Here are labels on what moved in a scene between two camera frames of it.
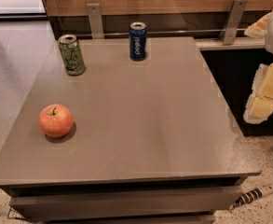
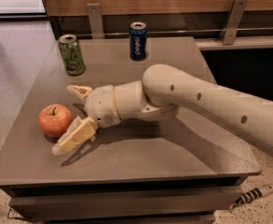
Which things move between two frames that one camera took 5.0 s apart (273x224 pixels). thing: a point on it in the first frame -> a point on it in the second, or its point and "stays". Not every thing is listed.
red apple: (55, 120) stays
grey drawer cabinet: (153, 141) stays
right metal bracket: (233, 21) stays
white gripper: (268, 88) -> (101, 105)
